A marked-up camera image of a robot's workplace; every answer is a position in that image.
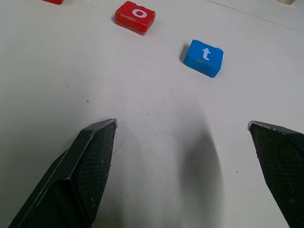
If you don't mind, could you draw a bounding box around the blue letter tile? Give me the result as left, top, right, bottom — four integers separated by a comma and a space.
182, 39, 224, 78

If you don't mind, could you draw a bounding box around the red letter o block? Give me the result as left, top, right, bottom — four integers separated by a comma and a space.
114, 0, 156, 37

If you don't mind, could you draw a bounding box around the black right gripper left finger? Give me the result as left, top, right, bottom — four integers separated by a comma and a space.
8, 118, 119, 228

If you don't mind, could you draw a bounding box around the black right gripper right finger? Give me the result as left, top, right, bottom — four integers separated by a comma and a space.
247, 120, 304, 228

